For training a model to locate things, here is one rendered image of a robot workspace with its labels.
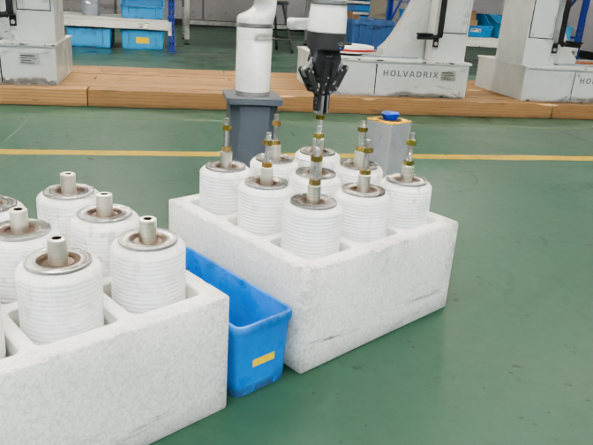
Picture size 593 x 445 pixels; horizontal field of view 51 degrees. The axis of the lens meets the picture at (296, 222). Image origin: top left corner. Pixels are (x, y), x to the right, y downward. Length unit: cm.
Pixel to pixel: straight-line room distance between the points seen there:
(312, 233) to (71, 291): 39
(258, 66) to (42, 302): 103
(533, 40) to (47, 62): 249
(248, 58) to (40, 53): 168
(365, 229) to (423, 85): 240
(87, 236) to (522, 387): 70
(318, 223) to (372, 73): 238
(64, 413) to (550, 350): 81
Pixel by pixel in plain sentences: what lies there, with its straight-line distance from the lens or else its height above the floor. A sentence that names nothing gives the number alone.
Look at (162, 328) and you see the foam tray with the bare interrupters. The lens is 79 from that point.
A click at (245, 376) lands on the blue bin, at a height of 3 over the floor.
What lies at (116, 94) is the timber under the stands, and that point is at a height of 6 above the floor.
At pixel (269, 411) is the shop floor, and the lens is 93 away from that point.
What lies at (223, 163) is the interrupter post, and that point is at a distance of 115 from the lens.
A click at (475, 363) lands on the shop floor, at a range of 111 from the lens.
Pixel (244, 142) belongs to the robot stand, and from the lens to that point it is 165.
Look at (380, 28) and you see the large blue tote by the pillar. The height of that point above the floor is 30.
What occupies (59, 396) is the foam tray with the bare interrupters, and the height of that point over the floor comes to 13.
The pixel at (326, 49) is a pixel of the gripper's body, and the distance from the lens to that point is 125.
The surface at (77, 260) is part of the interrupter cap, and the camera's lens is 77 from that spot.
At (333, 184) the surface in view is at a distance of 112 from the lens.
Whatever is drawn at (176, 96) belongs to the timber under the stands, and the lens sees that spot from 307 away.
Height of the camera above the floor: 56
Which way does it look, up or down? 20 degrees down
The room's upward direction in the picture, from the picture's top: 4 degrees clockwise
